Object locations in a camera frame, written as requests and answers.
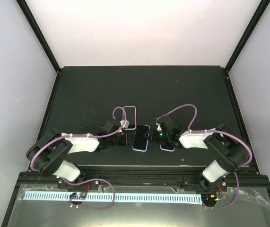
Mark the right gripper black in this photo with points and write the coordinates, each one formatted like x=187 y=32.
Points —
x=152 y=135

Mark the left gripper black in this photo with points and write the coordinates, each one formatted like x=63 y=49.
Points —
x=127 y=138

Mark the light blue phone case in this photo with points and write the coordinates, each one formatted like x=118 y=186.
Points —
x=133 y=147

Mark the lavender phone case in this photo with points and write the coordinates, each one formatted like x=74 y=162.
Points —
x=166 y=150

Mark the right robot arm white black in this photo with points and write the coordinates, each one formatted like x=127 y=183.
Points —
x=228 y=151

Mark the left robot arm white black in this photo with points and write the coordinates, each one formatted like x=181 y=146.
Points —
x=48 y=155

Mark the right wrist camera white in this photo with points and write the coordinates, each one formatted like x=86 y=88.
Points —
x=159 y=123

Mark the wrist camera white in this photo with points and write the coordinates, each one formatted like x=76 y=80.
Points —
x=124 y=124
x=159 y=123

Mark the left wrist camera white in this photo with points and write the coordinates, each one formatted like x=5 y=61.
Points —
x=124 y=124

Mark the white slotted cable duct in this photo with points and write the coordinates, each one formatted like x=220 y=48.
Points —
x=117 y=197

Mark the left black frame post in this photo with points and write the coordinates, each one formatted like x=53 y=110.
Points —
x=38 y=33

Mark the black frame post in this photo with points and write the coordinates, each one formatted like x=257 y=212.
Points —
x=247 y=33
x=38 y=33

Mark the right black frame post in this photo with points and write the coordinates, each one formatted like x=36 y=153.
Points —
x=247 y=33

